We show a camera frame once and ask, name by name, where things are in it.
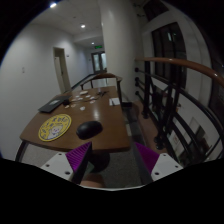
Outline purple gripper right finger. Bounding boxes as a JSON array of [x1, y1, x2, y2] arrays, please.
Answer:
[[134, 141, 184, 183]]

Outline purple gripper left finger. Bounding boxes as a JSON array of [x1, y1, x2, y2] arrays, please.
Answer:
[[40, 141, 93, 185]]

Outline black computer mouse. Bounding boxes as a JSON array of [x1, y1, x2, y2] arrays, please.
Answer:
[[76, 121, 103, 140]]

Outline round yellow mouse pad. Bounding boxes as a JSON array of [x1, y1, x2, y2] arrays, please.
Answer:
[[38, 114, 72, 142]]

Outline brown wooden table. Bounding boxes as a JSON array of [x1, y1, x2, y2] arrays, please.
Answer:
[[16, 86, 130, 162]]

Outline black laptop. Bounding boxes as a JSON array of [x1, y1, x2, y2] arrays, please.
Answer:
[[38, 96, 69, 113]]

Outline white notepad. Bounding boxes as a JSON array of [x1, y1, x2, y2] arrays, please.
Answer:
[[109, 98, 120, 106]]

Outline wooden handrail with black railing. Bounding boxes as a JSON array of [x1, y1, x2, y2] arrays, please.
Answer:
[[135, 57, 224, 167]]

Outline small white paper pieces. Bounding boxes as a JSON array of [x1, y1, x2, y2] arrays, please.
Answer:
[[64, 91, 97, 109]]

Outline white door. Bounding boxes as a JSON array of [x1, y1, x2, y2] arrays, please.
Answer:
[[53, 47, 71, 93]]

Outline green exit sign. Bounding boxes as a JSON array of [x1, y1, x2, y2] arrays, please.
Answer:
[[94, 45, 103, 49]]

